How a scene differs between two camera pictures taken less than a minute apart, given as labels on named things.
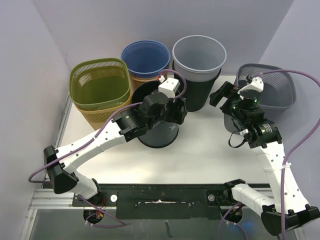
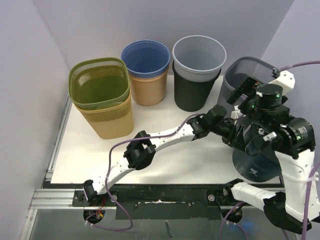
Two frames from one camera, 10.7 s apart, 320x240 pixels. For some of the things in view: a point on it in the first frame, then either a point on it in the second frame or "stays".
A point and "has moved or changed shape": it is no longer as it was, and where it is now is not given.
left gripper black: [176, 116] to [234, 138]
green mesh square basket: [100, 83] stays
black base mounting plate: [197, 201] stays
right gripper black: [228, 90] to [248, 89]
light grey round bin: [199, 58] stays
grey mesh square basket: [278, 94] has moved or changed shape
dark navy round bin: [161, 134] to [257, 160]
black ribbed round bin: [196, 94] stays
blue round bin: [146, 58] stays
